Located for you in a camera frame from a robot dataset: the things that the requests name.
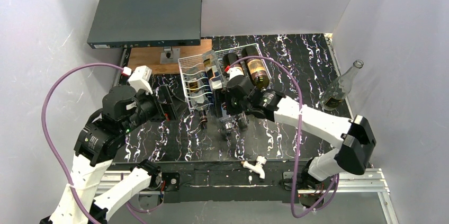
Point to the grey metal stand bracket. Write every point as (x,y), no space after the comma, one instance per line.
(170,55)

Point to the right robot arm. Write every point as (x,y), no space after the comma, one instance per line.
(353,140)

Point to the grey rack-mount device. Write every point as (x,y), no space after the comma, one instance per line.
(146,23)

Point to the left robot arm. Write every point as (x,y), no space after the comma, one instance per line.
(124,108)

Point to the aluminium rail frame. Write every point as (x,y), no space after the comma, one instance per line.
(221,182)

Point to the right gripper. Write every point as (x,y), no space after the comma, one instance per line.
(229,99)

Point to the square clear bottle gold label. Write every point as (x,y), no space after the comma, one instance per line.
(213,70)

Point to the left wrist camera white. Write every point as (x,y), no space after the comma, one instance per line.
(139,79)

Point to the wooden board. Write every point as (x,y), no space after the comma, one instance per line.
(151,57)

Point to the dark green wine bottle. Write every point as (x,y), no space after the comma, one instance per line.
(256,68)

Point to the white wire wine rack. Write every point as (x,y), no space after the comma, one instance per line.
(193,66)

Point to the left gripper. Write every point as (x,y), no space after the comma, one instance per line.
(167,100)

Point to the blue square glass bottle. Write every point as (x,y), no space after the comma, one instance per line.
(219,107)

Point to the white faucet tap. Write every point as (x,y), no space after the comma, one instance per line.
(257,167)

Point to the tall clear bottle black label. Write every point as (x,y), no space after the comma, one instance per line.
(339,89)

